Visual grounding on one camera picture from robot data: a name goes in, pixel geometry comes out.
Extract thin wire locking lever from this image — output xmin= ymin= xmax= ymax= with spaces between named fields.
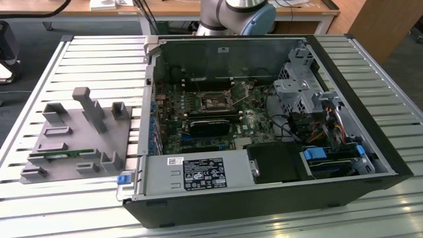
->
xmin=190 ymin=73 xmax=204 ymax=97

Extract CPU socket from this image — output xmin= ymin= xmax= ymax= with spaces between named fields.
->
xmin=197 ymin=91 xmax=233 ymax=112

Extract wooden desk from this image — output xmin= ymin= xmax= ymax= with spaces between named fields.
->
xmin=138 ymin=0 xmax=341 ymax=35
xmin=0 ymin=0 xmax=142 ymax=32

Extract grey parts rack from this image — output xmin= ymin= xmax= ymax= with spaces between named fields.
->
xmin=18 ymin=86 xmax=139 ymax=185

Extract green box under desk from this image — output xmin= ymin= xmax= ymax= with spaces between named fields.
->
xmin=154 ymin=21 xmax=172 ymax=35

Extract green RAM stick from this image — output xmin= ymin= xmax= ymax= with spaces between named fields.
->
xmin=27 ymin=148 xmax=94 ymax=159

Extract black RAM slot bank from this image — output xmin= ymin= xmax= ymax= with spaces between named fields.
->
xmin=182 ymin=76 xmax=233 ymax=92

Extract installed black RAM sticks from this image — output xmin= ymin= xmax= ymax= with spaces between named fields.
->
xmin=186 ymin=111 xmax=240 ymax=122

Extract silver power supply unit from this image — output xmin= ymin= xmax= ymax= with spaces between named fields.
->
xmin=133 ymin=153 xmax=257 ymax=199

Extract black graphics card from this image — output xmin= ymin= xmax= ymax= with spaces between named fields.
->
xmin=184 ymin=119 xmax=230 ymax=138

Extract silver chipset heatsink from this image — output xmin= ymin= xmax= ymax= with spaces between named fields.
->
xmin=232 ymin=138 xmax=252 ymax=149

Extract green motherboard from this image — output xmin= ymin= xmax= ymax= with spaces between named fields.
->
xmin=153 ymin=79 xmax=288 ymax=154

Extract metal drive cage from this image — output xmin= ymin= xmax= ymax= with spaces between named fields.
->
xmin=272 ymin=48 xmax=344 ymax=115

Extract white papers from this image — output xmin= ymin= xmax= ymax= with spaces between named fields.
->
xmin=285 ymin=0 xmax=322 ymax=8

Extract black plastic shroud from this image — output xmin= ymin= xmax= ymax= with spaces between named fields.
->
xmin=245 ymin=143 xmax=313 ymax=184

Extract black open PC case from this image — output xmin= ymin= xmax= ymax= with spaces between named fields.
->
xmin=121 ymin=34 xmax=416 ymax=229

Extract blue disk carrier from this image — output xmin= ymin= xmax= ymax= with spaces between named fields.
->
xmin=301 ymin=147 xmax=328 ymax=162

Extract black hard disk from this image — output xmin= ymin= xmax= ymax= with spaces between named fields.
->
xmin=306 ymin=158 xmax=353 ymax=179

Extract wooden cabinet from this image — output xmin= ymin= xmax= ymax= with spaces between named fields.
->
xmin=326 ymin=0 xmax=423 ymax=65

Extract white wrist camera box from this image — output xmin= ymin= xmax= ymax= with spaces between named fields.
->
xmin=0 ymin=61 xmax=15 ymax=82

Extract black robot cable hose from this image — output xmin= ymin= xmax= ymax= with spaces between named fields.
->
xmin=0 ymin=0 xmax=67 ymax=18

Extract black internal cables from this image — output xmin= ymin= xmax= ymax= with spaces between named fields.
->
xmin=269 ymin=113 xmax=304 ymax=144

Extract silver metal latch handle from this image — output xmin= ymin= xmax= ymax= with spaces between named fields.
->
xmin=249 ymin=160 xmax=261 ymax=177

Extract coloured wire bundle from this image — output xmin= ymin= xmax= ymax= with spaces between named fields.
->
xmin=305 ymin=106 xmax=348 ymax=149

